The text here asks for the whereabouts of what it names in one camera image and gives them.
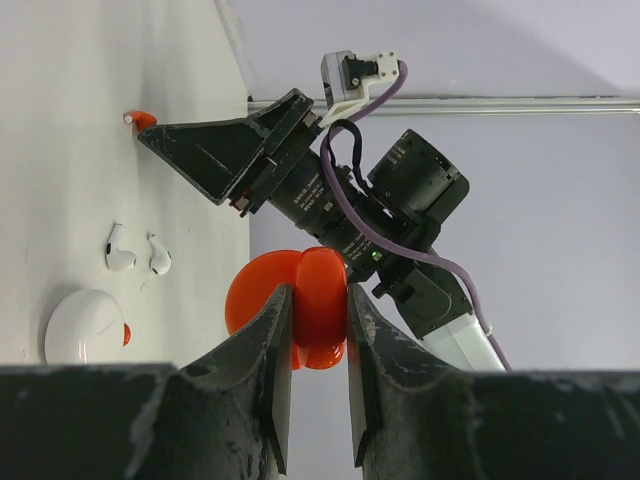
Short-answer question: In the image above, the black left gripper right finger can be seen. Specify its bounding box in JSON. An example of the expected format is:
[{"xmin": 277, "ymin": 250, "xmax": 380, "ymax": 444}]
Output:
[{"xmin": 347, "ymin": 285, "xmax": 639, "ymax": 479}]

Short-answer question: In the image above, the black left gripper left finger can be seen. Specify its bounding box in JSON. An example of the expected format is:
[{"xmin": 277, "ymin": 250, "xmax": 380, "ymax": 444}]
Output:
[{"xmin": 1, "ymin": 285, "xmax": 292, "ymax": 479}]

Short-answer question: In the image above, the aluminium frame rail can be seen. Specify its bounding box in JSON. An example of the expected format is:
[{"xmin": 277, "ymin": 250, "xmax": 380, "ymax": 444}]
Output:
[{"xmin": 373, "ymin": 96, "xmax": 639, "ymax": 117}]

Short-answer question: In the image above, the white earbud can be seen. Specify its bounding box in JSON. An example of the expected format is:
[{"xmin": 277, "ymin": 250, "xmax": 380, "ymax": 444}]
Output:
[
  {"xmin": 105, "ymin": 223, "xmax": 137, "ymax": 273},
  {"xmin": 147, "ymin": 233, "xmax": 172, "ymax": 276}
]

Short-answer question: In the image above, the white round charging case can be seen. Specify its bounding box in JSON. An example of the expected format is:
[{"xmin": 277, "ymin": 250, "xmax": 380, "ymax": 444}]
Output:
[{"xmin": 44, "ymin": 289, "xmax": 127, "ymax": 365}]

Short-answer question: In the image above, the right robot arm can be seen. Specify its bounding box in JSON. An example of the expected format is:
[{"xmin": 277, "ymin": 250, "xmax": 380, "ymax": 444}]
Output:
[{"xmin": 138, "ymin": 90, "xmax": 639, "ymax": 479}]

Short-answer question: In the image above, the orange earbud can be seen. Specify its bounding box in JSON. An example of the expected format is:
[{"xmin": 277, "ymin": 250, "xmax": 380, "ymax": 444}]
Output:
[
  {"xmin": 123, "ymin": 324, "xmax": 132, "ymax": 346},
  {"xmin": 123, "ymin": 110, "xmax": 158, "ymax": 132}
]

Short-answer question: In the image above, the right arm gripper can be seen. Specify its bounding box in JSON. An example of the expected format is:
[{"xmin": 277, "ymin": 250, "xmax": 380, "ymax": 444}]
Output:
[{"xmin": 137, "ymin": 88, "xmax": 321, "ymax": 217}]

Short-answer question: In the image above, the orange round charging case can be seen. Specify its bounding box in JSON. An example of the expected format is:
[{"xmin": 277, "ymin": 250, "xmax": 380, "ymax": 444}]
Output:
[{"xmin": 225, "ymin": 247, "xmax": 348, "ymax": 370}]

